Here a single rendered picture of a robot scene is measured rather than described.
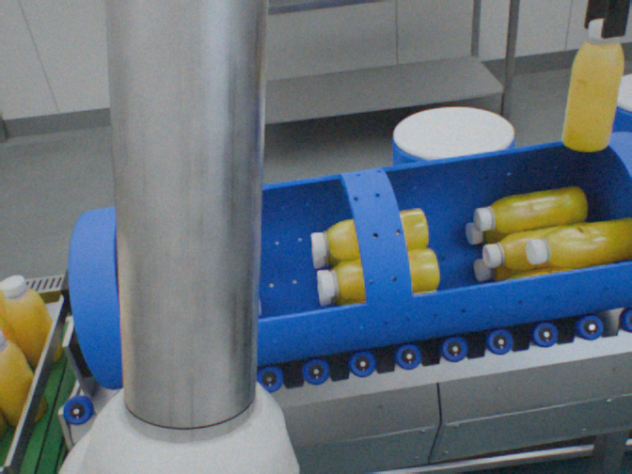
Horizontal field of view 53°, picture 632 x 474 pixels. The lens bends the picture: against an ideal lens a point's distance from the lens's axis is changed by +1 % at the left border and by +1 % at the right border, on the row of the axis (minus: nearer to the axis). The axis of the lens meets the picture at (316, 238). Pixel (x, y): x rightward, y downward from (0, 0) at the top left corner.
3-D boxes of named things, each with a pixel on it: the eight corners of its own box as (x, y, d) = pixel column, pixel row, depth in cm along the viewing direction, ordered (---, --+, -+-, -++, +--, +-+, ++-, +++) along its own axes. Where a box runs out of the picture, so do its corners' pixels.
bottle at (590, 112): (577, 130, 99) (594, 23, 89) (618, 142, 94) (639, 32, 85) (551, 145, 95) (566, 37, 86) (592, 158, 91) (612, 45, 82)
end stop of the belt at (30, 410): (17, 478, 90) (9, 465, 89) (11, 479, 90) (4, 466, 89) (71, 300, 123) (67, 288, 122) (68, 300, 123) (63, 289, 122)
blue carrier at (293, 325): (661, 339, 101) (713, 191, 84) (114, 429, 97) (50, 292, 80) (577, 235, 124) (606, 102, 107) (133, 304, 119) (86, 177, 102)
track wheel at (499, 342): (512, 325, 101) (508, 324, 103) (484, 329, 101) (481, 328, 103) (517, 353, 101) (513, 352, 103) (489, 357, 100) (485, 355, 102)
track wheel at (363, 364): (374, 347, 100) (372, 346, 102) (346, 352, 99) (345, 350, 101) (379, 375, 99) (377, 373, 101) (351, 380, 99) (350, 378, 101)
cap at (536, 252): (545, 268, 99) (533, 270, 98) (534, 251, 101) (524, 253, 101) (548, 250, 96) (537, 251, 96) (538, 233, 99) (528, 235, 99)
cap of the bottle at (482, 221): (481, 214, 109) (471, 215, 109) (486, 203, 106) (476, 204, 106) (488, 233, 108) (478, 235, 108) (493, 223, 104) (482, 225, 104)
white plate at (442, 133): (381, 153, 143) (381, 158, 143) (507, 163, 134) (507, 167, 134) (407, 104, 164) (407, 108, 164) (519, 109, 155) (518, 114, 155)
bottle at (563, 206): (566, 197, 112) (477, 212, 111) (579, 178, 106) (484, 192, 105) (579, 229, 109) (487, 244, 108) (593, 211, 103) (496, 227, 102)
